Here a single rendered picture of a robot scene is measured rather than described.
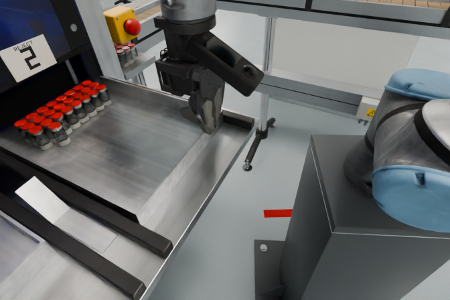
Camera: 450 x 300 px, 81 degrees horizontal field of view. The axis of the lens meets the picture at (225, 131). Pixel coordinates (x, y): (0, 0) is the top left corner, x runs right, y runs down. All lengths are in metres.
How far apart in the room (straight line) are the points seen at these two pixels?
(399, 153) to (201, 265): 1.09
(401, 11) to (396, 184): 0.88
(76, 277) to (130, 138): 0.26
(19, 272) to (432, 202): 0.49
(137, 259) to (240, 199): 1.13
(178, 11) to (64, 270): 0.36
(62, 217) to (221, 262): 0.95
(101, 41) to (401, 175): 0.65
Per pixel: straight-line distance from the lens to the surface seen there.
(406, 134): 0.39
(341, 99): 1.37
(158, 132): 0.56
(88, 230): 0.45
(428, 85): 0.49
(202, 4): 0.36
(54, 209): 0.49
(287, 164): 1.68
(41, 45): 0.64
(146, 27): 0.99
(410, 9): 1.18
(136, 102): 0.66
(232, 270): 1.32
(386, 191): 0.38
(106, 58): 0.74
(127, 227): 0.41
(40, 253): 0.44
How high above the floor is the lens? 1.24
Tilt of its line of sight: 42 degrees down
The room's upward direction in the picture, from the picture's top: 2 degrees counter-clockwise
